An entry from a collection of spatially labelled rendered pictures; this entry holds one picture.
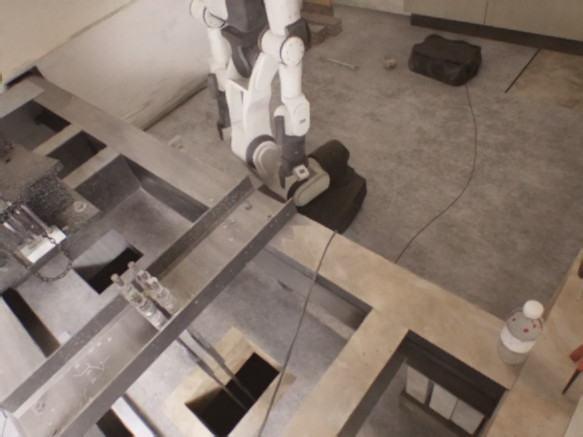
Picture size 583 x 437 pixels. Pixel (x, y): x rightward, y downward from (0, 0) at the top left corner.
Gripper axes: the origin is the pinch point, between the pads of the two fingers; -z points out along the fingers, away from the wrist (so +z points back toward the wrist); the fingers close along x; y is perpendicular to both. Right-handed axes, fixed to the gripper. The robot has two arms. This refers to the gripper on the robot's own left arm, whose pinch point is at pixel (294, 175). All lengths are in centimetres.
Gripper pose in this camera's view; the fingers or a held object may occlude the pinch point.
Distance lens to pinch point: 155.0
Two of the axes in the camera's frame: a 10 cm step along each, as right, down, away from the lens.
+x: -7.9, 4.4, -4.3
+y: 6.2, 5.2, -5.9
